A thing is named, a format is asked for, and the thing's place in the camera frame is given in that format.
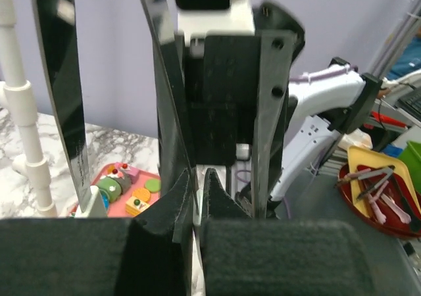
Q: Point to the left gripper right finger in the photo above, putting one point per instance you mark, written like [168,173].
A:
[323,250]

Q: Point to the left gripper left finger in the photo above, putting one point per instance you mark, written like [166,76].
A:
[146,255]

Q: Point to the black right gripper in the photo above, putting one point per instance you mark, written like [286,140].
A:
[223,88]

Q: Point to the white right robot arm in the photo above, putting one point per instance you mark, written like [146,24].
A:
[322,106]

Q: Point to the yellow sponge cake square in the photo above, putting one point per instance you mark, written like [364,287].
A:
[135,206]

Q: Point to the orange sandwich biscuit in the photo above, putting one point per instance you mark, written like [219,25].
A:
[142,194]

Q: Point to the pink serving tray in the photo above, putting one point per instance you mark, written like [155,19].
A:
[117,208]

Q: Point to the green round biscuit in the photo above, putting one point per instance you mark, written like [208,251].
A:
[153,185]

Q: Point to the blue glazed donut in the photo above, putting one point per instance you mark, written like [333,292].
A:
[105,200]

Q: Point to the chocolate swiss roll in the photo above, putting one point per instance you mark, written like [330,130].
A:
[123,179]

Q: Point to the green swiss roll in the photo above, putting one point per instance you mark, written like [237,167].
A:
[110,188]

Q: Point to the pink cake slice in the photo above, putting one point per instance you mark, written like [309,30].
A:
[132,172]

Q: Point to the pink paw tongs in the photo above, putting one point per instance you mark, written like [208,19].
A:
[385,209]

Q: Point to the red round bowl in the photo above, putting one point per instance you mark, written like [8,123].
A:
[402,192]

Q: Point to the metal tongs in bowl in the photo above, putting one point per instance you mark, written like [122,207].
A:
[386,172]

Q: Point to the black keyboard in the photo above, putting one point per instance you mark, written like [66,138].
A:
[411,103]

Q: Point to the seated person blue shirt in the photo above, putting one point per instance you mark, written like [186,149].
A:
[409,61]

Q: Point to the green plastic bin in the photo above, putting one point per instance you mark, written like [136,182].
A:
[411,156]

